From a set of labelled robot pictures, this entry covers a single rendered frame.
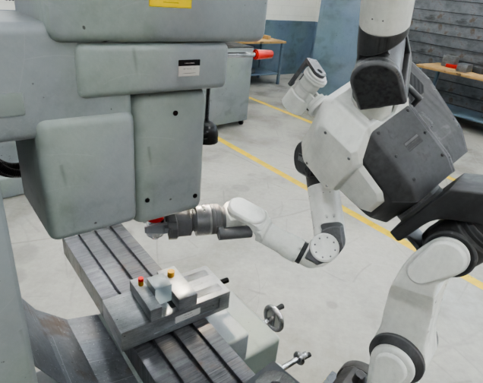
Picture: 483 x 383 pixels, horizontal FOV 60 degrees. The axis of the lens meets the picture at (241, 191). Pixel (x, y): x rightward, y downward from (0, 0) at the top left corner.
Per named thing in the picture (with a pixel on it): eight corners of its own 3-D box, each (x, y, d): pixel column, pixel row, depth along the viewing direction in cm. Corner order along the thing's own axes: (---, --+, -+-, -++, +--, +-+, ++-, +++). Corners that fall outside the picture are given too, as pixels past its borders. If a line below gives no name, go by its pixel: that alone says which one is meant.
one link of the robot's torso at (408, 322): (429, 360, 118) (505, 228, 95) (408, 401, 106) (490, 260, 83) (380, 330, 126) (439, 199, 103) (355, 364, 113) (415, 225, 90)
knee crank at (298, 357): (304, 351, 177) (306, 340, 174) (314, 360, 173) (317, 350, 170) (265, 375, 164) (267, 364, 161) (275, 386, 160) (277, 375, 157)
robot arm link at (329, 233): (345, 264, 121) (334, 191, 127) (356, 259, 109) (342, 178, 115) (306, 268, 121) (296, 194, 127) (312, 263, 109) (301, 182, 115)
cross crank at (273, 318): (270, 316, 181) (273, 295, 175) (288, 333, 173) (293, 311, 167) (241, 330, 172) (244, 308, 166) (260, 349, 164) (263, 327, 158)
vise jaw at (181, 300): (174, 275, 133) (174, 265, 131) (197, 303, 122) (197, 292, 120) (156, 281, 129) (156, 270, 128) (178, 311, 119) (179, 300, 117)
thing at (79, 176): (99, 180, 112) (93, 83, 100) (139, 222, 95) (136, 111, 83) (22, 195, 101) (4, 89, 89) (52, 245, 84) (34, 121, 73)
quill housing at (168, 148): (166, 179, 123) (167, 69, 108) (204, 210, 108) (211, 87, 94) (103, 193, 112) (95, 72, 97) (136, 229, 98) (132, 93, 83)
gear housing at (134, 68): (175, 67, 112) (175, 27, 107) (228, 88, 95) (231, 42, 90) (42, 73, 92) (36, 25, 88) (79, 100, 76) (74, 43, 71)
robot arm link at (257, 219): (235, 192, 118) (276, 214, 116) (229, 210, 125) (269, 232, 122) (224, 207, 114) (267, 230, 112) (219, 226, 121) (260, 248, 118)
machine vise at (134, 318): (204, 281, 142) (206, 254, 137) (228, 308, 132) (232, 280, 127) (103, 318, 123) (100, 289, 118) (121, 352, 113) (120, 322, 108)
